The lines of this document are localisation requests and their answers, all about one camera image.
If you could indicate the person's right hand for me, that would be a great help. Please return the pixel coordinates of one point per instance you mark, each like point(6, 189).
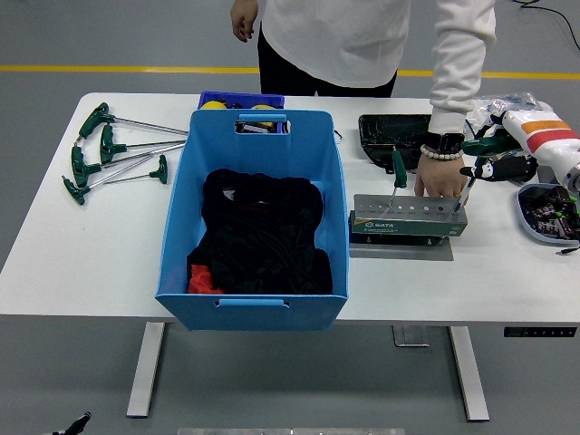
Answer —
point(244, 20)

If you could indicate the black wristwatch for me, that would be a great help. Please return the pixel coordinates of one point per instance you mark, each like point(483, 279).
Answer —
point(446, 141)

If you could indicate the person's left forearm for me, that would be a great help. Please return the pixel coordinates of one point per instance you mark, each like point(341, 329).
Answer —
point(457, 99)

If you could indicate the black table control panel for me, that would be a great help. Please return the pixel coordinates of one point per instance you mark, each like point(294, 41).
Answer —
point(539, 331)

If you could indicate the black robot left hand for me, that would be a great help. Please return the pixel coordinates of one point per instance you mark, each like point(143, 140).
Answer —
point(77, 425)

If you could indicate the black cloth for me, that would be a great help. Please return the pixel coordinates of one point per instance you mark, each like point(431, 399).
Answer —
point(263, 235)

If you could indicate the white table leg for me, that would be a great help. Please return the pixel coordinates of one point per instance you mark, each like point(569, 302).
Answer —
point(145, 371)
point(469, 376)

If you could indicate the clear plastic parts bags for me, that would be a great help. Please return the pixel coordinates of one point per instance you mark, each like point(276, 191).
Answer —
point(521, 100)

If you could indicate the person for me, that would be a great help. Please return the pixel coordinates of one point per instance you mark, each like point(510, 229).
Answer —
point(335, 36)

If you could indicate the grey metal floor plate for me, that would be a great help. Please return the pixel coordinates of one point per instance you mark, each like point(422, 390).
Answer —
point(410, 336)

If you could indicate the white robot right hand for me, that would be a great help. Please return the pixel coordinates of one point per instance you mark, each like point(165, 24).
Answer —
point(544, 136)

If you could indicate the red cloth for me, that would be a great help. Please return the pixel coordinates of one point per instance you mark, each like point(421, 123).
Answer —
point(201, 280)

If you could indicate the large blue plastic box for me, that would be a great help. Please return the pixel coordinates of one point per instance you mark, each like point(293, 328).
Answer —
point(258, 140)

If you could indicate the small dark blue bin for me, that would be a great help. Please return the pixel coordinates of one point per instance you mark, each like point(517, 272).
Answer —
point(244, 97)

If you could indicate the grey metal hex key stand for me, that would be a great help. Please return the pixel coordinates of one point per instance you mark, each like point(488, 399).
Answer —
point(408, 226)

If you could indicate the person's left hand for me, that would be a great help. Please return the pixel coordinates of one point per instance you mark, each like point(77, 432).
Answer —
point(441, 176)

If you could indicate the grey box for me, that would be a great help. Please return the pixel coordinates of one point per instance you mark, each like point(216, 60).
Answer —
point(548, 176)

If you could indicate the light blue parts dish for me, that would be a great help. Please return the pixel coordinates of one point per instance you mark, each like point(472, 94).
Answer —
point(544, 217)

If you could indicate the black plastic tray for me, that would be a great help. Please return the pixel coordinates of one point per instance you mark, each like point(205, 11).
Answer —
point(389, 131)

